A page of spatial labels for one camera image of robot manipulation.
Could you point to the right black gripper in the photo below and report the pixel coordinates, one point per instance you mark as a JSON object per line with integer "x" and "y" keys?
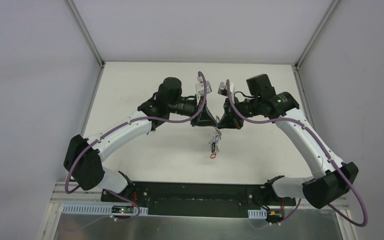
{"x": 233, "y": 114}

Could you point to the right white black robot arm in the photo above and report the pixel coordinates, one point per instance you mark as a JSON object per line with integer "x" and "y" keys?
{"x": 330, "y": 176}

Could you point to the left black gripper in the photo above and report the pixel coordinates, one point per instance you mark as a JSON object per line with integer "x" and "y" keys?
{"x": 198, "y": 112}

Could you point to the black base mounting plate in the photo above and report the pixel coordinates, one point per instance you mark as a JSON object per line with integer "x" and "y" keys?
{"x": 203, "y": 199}

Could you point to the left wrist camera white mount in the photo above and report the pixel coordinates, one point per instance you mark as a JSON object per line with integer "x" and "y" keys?
{"x": 200, "y": 88}

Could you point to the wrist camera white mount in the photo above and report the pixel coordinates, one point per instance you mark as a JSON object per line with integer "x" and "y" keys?
{"x": 200, "y": 88}
{"x": 226, "y": 90}

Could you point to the large metal keyring disc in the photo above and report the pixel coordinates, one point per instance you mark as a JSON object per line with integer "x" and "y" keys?
{"x": 214, "y": 142}

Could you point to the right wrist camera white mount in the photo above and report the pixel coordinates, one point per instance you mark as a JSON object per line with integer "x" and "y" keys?
{"x": 226, "y": 90}

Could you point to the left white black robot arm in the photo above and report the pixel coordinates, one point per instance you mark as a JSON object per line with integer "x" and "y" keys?
{"x": 85, "y": 155}

